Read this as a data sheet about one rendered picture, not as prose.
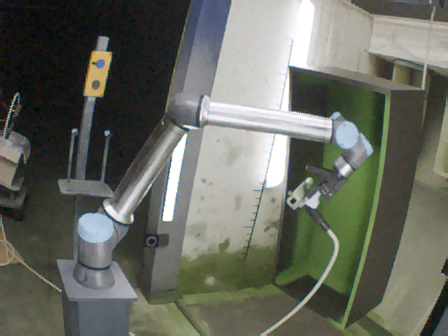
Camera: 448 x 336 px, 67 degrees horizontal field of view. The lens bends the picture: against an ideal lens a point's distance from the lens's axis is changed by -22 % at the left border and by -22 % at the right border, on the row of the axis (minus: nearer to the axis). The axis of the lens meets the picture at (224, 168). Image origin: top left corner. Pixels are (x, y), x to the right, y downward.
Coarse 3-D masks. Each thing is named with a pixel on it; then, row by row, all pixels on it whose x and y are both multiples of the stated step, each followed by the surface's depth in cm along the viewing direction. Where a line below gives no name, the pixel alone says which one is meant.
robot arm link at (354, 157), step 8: (360, 136) 149; (360, 144) 148; (368, 144) 147; (344, 152) 153; (352, 152) 149; (360, 152) 148; (368, 152) 148; (344, 160) 151; (352, 160) 150; (360, 160) 150; (352, 168) 151
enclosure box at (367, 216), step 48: (288, 96) 192; (336, 96) 210; (384, 96) 182; (288, 144) 198; (384, 144) 149; (384, 192) 158; (288, 240) 223; (384, 240) 172; (288, 288) 222; (336, 288) 218; (384, 288) 195
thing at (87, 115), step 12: (96, 48) 212; (84, 108) 219; (84, 120) 220; (84, 132) 222; (84, 144) 224; (84, 156) 227; (84, 168) 229; (72, 228) 239; (72, 240) 241; (72, 252) 242
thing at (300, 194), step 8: (304, 184) 173; (288, 192) 155; (296, 192) 154; (304, 192) 163; (288, 200) 153; (296, 200) 151; (304, 200) 159; (304, 208) 161; (312, 208) 160; (312, 216) 160; (320, 216) 160; (320, 224) 160
